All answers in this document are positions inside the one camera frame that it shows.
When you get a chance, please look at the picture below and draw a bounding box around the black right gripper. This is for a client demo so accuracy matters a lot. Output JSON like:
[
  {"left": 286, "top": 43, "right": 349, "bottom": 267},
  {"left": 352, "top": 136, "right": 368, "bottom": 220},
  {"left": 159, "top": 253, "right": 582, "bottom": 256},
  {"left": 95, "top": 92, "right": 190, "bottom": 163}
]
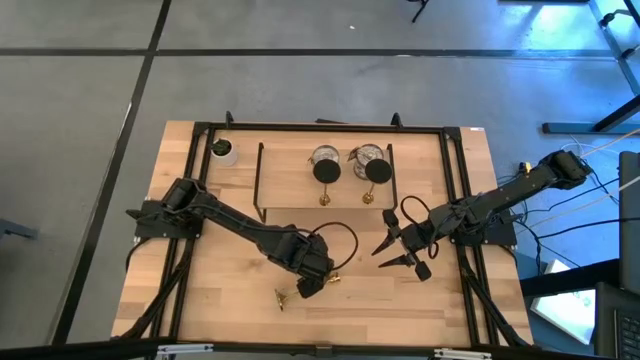
[{"left": 371, "top": 208, "right": 442, "bottom": 284}]

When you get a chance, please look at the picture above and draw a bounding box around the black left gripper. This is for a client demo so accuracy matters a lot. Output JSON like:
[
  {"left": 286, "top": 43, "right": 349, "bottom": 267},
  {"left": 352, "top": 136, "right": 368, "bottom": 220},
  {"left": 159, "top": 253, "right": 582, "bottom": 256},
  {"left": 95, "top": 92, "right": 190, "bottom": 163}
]
[{"left": 272, "top": 231, "right": 336, "bottom": 300}]

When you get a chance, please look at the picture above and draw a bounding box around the brass candlestick holder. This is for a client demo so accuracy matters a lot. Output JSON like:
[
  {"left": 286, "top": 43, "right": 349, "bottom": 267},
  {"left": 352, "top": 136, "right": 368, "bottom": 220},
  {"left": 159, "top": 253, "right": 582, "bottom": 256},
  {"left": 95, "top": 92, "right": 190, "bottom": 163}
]
[
  {"left": 361, "top": 157, "right": 394, "bottom": 206},
  {"left": 312, "top": 158, "right": 343, "bottom": 208},
  {"left": 273, "top": 271, "right": 343, "bottom": 312}
]

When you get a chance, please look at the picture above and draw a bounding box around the wooden shelf with black legs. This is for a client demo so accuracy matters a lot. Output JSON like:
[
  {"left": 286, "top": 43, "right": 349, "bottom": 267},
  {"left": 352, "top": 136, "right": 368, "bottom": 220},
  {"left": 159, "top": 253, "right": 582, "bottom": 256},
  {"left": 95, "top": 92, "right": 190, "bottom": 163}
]
[{"left": 252, "top": 141, "right": 400, "bottom": 224}]

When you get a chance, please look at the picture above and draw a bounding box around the small plant in white pot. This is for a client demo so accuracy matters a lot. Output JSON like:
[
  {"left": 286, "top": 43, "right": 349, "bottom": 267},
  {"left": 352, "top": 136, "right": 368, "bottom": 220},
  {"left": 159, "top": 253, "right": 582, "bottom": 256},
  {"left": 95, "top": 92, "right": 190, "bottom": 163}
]
[{"left": 208, "top": 138, "right": 239, "bottom": 168}]

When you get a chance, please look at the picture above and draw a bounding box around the yellow power plug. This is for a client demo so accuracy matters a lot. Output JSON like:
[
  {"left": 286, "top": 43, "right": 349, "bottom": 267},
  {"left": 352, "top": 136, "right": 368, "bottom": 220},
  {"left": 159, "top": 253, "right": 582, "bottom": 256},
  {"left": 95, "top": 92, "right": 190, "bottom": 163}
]
[{"left": 518, "top": 161, "right": 544, "bottom": 180}]

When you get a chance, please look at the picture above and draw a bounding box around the white flat panel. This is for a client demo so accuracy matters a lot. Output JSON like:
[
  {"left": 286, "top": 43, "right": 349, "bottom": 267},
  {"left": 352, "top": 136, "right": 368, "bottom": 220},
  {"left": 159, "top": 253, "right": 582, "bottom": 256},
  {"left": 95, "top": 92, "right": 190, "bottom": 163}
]
[{"left": 529, "top": 258, "right": 597, "bottom": 346}]

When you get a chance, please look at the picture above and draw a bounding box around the black desk foot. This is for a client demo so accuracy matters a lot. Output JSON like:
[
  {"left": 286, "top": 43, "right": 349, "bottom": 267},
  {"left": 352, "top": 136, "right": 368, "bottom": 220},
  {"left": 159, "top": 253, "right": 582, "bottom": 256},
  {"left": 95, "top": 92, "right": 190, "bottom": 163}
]
[{"left": 542, "top": 94, "right": 640, "bottom": 135}]

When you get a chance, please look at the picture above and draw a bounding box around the black keyboard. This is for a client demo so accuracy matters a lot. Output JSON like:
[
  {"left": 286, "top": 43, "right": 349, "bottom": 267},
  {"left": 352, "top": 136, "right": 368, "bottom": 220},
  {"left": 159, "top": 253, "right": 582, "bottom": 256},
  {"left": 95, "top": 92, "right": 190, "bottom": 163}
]
[{"left": 593, "top": 282, "right": 640, "bottom": 360}]

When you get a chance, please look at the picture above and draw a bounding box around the black stand leg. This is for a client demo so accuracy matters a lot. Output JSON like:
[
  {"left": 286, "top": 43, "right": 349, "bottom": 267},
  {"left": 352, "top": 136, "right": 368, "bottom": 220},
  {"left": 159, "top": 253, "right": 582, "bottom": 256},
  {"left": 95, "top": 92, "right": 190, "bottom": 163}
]
[{"left": 407, "top": 0, "right": 432, "bottom": 24}]

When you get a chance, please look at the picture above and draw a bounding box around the black overhead beam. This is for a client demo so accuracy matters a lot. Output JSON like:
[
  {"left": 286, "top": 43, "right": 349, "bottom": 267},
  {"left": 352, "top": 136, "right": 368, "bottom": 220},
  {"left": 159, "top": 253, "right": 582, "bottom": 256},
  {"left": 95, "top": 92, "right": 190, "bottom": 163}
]
[{"left": 0, "top": 338, "right": 640, "bottom": 360}]

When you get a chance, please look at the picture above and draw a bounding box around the grey floor object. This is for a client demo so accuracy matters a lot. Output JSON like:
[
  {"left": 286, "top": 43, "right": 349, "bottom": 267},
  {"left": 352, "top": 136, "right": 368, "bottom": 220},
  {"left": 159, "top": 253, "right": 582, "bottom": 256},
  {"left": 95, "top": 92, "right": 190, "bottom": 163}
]
[{"left": 0, "top": 217, "right": 40, "bottom": 242}]

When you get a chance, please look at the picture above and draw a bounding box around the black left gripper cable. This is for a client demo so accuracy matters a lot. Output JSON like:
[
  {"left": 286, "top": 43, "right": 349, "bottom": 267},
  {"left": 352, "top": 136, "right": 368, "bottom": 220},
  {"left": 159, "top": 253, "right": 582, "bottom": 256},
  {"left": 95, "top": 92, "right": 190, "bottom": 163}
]
[{"left": 307, "top": 221, "right": 360, "bottom": 272}]

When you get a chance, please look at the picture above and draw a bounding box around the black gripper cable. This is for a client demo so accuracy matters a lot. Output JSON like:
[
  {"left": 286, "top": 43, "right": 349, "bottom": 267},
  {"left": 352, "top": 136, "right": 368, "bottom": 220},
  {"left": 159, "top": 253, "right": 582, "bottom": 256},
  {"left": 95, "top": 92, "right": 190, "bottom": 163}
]
[
  {"left": 307, "top": 221, "right": 360, "bottom": 272},
  {"left": 398, "top": 195, "right": 432, "bottom": 229}
]

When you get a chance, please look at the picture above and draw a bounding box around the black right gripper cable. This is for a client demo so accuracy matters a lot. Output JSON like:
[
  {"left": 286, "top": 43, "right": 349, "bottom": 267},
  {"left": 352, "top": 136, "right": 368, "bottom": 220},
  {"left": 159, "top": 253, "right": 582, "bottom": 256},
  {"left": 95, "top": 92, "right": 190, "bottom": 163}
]
[{"left": 398, "top": 195, "right": 432, "bottom": 229}]

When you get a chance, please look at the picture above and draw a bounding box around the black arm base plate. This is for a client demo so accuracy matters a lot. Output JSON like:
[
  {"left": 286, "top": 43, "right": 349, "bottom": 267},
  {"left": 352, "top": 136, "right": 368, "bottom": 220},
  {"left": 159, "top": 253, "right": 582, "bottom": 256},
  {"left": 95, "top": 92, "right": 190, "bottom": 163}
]
[
  {"left": 127, "top": 198, "right": 205, "bottom": 240},
  {"left": 447, "top": 207, "right": 518, "bottom": 247}
]

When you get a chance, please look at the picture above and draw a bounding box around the silver metal bracket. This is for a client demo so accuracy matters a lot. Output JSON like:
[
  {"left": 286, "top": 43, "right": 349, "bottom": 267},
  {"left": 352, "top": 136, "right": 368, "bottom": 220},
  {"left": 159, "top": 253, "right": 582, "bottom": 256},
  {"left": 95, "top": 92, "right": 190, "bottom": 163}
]
[
  {"left": 433, "top": 347, "right": 494, "bottom": 360},
  {"left": 156, "top": 343, "right": 215, "bottom": 357}
]

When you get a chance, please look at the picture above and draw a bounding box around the black metal rig frame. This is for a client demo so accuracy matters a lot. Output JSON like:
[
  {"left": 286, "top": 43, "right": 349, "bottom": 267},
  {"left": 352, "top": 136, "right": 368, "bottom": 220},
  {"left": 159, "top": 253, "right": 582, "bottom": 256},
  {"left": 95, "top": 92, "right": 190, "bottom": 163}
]
[{"left": 112, "top": 110, "right": 534, "bottom": 351}]

